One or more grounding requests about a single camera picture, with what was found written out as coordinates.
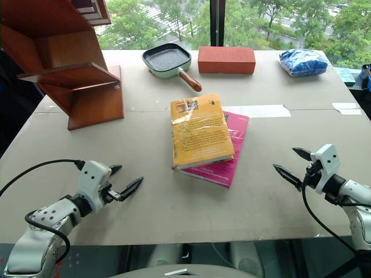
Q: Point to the blue plastic bag package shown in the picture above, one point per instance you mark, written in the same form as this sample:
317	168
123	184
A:
303	62

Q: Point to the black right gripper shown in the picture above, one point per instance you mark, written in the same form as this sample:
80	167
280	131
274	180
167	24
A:
314	172

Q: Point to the wooden shelf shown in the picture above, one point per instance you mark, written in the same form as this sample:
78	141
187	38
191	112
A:
72	49

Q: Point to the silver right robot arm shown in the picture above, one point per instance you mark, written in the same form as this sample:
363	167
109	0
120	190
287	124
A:
358	208

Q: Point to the black window frame post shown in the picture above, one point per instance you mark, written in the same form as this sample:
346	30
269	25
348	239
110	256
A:
216	23

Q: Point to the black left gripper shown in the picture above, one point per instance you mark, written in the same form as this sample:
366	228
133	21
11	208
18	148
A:
109	194

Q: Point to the blue object with black top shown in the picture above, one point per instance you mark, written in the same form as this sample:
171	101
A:
365	78

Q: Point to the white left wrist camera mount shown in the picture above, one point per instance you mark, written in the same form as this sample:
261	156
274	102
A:
92	179

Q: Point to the red brick block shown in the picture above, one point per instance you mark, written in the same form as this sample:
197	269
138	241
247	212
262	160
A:
226	59

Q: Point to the short white tape strip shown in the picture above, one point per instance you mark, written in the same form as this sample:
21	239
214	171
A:
346	107

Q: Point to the long white tape strip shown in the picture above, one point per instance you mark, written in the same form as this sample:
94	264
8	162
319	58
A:
261	111

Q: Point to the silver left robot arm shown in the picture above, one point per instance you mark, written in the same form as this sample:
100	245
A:
37	231

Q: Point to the yellow book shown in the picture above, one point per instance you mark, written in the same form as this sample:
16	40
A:
200	133

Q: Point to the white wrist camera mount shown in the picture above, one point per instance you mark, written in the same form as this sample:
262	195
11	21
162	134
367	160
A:
327	165
92	179

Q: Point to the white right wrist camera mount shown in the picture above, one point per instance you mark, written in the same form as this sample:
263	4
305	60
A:
327	165

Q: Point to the green square frying pan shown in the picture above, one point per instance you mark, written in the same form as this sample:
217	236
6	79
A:
166	60

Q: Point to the pink book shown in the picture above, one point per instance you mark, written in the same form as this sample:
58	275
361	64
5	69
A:
232	165

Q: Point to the light blue box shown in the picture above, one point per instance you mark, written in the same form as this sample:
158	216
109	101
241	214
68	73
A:
346	76

